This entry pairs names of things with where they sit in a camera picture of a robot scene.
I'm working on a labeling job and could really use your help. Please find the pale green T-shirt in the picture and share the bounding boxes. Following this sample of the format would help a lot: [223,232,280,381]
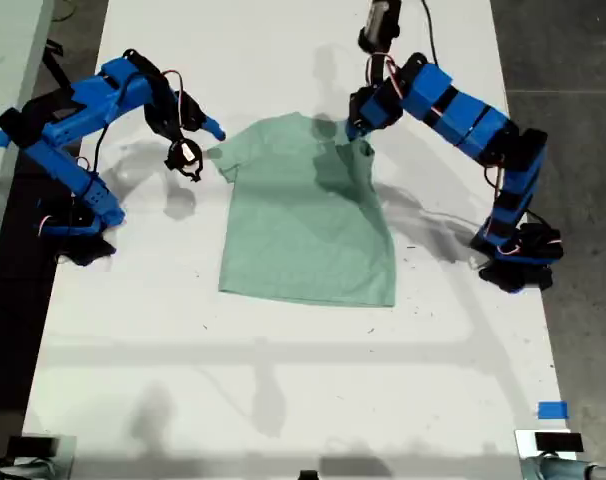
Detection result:
[205,112,398,308]

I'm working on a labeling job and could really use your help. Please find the black stand leg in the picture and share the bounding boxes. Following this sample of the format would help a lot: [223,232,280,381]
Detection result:
[41,39,73,92]

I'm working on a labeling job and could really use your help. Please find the pale green side table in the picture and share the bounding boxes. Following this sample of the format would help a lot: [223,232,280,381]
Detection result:
[0,0,55,291]

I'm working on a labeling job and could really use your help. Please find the short blue tape strip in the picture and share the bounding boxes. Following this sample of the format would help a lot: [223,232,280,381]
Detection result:
[537,400,570,420]

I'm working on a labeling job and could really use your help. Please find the small black box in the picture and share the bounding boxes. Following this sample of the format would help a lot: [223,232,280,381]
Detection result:
[6,436,59,459]
[534,432,584,454]

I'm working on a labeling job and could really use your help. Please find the pale blue grey object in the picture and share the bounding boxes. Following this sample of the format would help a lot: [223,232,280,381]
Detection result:
[0,457,74,480]
[520,453,606,480]

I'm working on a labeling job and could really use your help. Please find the black camera stalk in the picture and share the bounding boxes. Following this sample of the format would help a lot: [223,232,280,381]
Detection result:
[152,118,185,147]
[365,49,391,89]

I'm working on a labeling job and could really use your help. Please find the black camera box white label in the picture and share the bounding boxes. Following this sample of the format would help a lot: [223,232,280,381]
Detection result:
[163,139,204,184]

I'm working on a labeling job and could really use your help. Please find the grey black camera box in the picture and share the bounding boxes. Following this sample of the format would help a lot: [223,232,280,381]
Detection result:
[357,0,402,54]

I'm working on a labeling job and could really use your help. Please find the black camera cable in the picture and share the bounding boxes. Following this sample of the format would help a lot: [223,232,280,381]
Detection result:
[420,0,440,66]

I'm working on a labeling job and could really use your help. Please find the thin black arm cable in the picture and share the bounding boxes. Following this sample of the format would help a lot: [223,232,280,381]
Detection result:
[92,122,112,174]

